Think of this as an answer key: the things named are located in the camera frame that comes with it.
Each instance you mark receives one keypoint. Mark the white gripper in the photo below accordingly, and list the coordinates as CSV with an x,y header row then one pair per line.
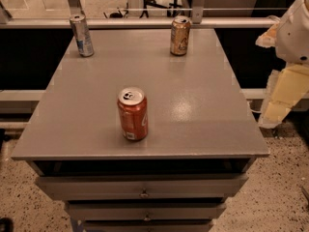
x,y
294,38

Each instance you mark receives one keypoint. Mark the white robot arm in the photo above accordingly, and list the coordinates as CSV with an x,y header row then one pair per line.
x,y
290,38

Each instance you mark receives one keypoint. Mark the gold brown can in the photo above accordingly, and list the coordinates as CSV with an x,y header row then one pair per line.
x,y
180,35

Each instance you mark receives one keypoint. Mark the red coke can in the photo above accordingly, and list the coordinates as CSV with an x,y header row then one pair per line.
x,y
132,105

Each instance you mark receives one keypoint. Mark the silver blue tall can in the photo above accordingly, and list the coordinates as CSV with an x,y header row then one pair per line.
x,y
82,36

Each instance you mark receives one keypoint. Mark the grey metal railing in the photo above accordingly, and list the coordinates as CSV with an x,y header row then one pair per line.
x,y
46,14

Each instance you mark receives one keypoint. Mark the grey drawer cabinet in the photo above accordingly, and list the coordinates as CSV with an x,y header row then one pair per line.
x,y
199,122

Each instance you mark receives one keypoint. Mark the top grey drawer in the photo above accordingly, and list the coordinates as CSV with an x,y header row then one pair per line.
x,y
141,187

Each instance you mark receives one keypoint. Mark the grey drawer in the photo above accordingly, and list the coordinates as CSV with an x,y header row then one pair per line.
x,y
146,211
152,226
141,187

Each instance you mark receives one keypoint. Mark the middle grey drawer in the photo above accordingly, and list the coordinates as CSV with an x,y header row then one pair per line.
x,y
146,211

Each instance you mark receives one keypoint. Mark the bottom grey drawer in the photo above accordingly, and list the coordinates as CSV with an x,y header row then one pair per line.
x,y
152,226

